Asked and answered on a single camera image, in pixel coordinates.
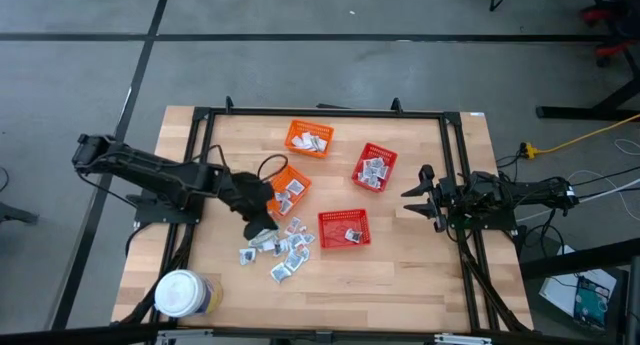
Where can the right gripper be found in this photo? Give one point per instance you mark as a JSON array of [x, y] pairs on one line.
[[446, 197]]

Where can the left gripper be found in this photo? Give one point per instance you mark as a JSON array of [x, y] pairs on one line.
[[247, 195]]

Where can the white packet green stripes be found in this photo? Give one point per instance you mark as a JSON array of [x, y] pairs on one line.
[[316, 144], [262, 236]]

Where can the white packet blue label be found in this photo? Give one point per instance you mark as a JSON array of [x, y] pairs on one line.
[[295, 186]]

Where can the plain white packet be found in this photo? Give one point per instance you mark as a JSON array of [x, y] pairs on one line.
[[306, 137], [298, 141], [323, 145]]

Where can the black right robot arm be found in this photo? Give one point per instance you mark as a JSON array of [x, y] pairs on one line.
[[530, 190]]

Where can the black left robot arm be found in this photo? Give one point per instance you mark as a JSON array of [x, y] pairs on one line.
[[150, 172]]

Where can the orange plastic basket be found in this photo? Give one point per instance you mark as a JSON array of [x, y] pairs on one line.
[[287, 174], [295, 127]]

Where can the red plastic basket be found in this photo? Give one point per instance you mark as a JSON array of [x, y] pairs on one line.
[[332, 230], [387, 152]]

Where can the white sticker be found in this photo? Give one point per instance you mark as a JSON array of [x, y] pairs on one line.
[[477, 114]]

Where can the yellow tub white lid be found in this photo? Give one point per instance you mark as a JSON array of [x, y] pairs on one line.
[[180, 292]]

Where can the white paper sheet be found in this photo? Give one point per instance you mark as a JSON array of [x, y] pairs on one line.
[[555, 290]]

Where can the black beam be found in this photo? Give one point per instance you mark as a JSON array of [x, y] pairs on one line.
[[575, 260]]

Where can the teal circuit board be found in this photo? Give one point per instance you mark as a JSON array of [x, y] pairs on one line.
[[592, 300]]

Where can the black crossbar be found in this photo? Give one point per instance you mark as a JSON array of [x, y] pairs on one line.
[[75, 335]]

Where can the person's foot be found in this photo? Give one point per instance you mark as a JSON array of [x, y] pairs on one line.
[[615, 49], [600, 14]]

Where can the black stand foot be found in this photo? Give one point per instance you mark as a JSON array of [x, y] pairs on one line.
[[15, 214]]

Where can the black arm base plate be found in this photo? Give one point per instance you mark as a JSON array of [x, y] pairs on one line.
[[500, 224], [150, 216]]

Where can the black aluminium table frame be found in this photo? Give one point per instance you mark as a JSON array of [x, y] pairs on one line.
[[325, 112]]

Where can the silver bracket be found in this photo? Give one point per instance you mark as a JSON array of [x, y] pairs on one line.
[[185, 338], [462, 340]]

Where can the black desk frame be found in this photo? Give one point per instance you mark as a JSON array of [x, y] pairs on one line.
[[575, 113]]

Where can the black upright post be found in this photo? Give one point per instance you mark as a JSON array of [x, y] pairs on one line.
[[634, 305]]

